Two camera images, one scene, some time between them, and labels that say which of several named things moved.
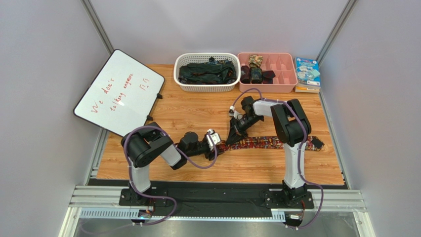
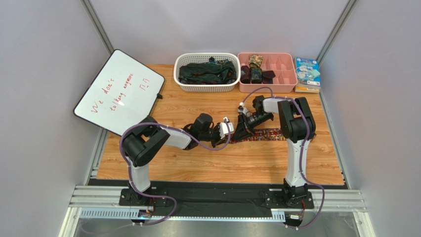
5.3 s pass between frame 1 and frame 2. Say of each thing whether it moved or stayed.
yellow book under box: stayed
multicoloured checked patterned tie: moved
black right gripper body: stayed
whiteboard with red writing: stayed
